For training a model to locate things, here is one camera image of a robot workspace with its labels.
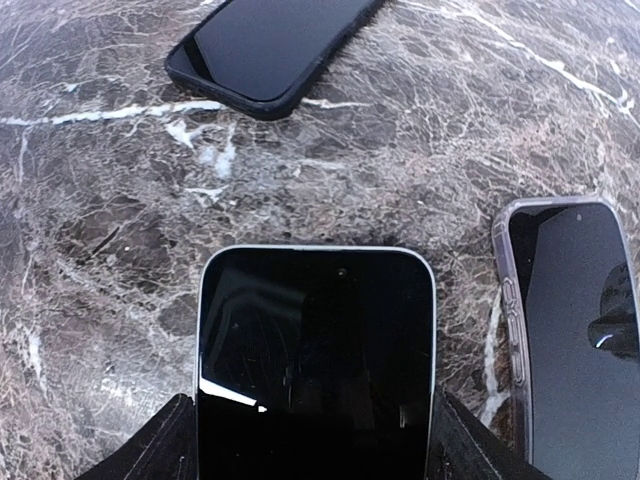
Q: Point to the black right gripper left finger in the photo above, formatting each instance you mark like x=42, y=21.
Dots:
x=163, y=448

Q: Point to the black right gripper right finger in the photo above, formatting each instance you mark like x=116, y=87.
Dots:
x=461, y=447

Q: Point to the silver smartphone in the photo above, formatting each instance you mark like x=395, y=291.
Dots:
x=315, y=362

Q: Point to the clear phone case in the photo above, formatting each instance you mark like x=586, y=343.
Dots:
x=515, y=340

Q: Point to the black smartphone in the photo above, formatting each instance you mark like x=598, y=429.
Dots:
x=270, y=45

